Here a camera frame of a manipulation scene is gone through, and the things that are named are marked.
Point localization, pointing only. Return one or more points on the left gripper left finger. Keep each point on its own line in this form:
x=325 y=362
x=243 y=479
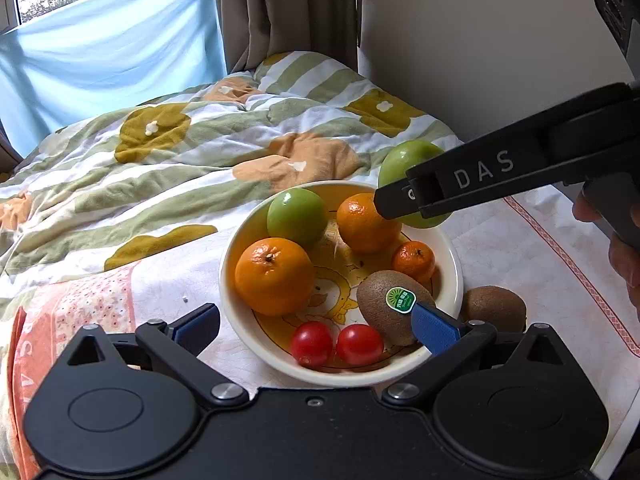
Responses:
x=174 y=349

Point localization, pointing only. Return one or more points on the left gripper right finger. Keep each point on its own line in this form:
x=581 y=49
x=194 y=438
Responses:
x=453 y=345

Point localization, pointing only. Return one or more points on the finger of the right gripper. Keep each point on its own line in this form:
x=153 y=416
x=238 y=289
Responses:
x=399 y=199

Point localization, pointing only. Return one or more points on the green apple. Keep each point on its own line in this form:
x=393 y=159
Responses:
x=299 y=215
x=397 y=162

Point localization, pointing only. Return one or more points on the large orange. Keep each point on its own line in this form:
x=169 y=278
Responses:
x=362 y=228
x=274 y=277

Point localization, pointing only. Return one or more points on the small mandarin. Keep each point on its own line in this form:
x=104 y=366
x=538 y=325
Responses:
x=416 y=260

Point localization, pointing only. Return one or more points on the brown kiwi plain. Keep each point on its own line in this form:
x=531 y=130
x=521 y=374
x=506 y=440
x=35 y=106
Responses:
x=495 y=305

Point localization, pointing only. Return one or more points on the kiwi with green sticker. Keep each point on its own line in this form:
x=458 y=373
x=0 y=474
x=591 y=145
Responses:
x=386 y=299

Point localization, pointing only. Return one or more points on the red cherry tomato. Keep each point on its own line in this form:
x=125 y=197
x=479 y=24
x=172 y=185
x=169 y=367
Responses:
x=359 y=345
x=312 y=345

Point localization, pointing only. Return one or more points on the large orange front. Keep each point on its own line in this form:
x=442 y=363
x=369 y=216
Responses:
x=274 y=277

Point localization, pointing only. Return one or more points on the person right hand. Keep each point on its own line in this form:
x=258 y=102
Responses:
x=624 y=259

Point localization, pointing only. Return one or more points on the cream duck pattern bowl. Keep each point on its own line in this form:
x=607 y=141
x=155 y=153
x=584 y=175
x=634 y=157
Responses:
x=339 y=271

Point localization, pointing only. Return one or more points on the floral striped duvet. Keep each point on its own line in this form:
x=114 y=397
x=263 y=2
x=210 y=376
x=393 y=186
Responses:
x=129 y=184

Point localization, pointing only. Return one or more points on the right brown curtain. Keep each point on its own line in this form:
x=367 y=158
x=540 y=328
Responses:
x=252 y=30

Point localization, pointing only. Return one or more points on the blue cloth over window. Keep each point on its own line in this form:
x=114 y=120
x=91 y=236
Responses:
x=94 y=56

